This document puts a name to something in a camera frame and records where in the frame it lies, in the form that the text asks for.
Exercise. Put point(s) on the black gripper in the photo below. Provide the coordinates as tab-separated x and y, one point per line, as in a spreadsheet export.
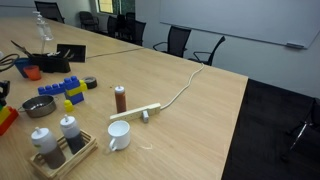
4	91

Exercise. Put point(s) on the white plug adapter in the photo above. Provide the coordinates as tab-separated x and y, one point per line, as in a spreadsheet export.
145	116

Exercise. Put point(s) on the black tablet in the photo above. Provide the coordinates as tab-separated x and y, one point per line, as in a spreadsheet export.
72	52

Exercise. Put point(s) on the blue and yellow block stack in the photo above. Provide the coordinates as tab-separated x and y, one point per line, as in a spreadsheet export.
74	89

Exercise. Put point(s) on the clear spray bottle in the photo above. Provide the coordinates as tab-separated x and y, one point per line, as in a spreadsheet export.
43	29

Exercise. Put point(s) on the small yellow toy block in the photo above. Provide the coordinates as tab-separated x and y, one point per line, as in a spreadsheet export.
68	106

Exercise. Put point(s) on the red sauce squeeze bottle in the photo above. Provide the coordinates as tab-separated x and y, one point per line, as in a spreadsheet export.
120	98

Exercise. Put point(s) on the long blue toy block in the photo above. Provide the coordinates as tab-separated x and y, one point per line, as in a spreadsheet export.
53	89

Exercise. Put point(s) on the yellow toy block on red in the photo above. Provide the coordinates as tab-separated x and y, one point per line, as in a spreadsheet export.
4	114

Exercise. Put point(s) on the wooden slatted tray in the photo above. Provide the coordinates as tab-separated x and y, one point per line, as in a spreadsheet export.
72	160

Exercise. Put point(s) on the whiteboard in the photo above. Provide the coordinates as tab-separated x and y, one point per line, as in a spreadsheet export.
272	21

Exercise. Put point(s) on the metal pot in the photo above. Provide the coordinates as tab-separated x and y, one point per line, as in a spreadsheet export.
38	106

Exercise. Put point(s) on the black office chair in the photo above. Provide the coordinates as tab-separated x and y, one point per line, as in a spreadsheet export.
49	10
136	31
88	21
177	40
211	54

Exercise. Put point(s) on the black tape roll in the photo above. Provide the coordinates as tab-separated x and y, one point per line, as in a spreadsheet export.
90	81

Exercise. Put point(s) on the whiteboard eraser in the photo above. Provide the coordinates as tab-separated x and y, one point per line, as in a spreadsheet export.
294	45

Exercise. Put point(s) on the blue cup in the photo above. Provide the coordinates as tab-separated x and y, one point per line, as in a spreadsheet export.
20	64

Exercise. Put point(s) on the black tool organizer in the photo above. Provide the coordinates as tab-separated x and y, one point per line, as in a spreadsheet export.
50	64

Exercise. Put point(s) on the white ceramic mug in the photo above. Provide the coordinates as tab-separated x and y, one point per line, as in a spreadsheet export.
119	132

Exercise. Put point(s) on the orange cup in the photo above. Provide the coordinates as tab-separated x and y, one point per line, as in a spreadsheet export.
32	72

